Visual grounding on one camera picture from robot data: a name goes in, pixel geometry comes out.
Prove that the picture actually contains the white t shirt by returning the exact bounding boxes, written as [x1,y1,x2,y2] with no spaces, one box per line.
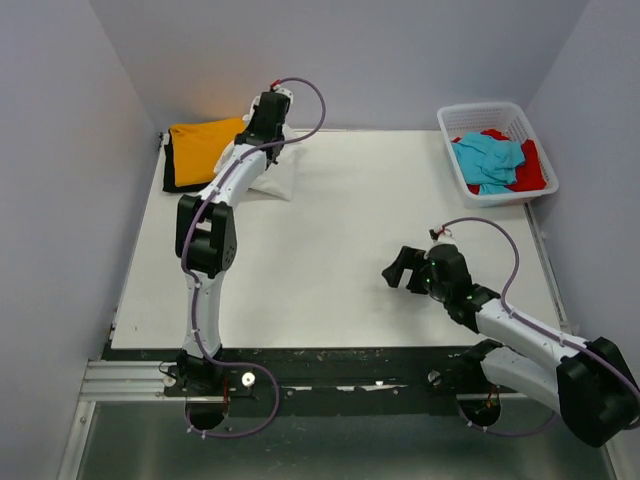
[214,124,300,201]

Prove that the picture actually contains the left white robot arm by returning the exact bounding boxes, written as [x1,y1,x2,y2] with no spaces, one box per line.
[175,87,293,395]

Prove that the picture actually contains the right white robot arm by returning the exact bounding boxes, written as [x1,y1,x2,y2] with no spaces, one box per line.
[382,243,639,447]

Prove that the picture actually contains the folded orange t shirt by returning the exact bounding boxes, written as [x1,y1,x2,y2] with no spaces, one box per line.
[169,117,245,186]

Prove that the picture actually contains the folded black t shirt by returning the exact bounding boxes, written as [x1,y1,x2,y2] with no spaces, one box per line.
[160,131,203,194]

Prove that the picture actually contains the light blue t shirt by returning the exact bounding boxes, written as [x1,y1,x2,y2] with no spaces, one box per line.
[451,132,525,195]

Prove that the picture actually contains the red t shirt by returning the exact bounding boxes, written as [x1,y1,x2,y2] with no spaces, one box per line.
[478,129,547,193]

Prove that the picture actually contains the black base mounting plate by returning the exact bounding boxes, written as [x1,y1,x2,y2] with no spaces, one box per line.
[102,341,515,425]

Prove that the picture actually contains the white plastic basket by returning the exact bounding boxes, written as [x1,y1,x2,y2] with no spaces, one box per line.
[437,102,559,208]

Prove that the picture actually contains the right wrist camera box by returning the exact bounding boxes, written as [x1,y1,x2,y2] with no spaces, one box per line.
[429,227,456,247]

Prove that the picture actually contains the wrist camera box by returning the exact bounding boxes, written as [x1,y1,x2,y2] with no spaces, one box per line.
[270,83,294,101]
[429,227,456,247]

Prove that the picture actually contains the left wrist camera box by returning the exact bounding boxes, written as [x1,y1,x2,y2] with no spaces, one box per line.
[270,83,294,101]

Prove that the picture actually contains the aluminium frame rail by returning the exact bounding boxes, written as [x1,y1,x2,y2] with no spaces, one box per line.
[77,355,611,401]

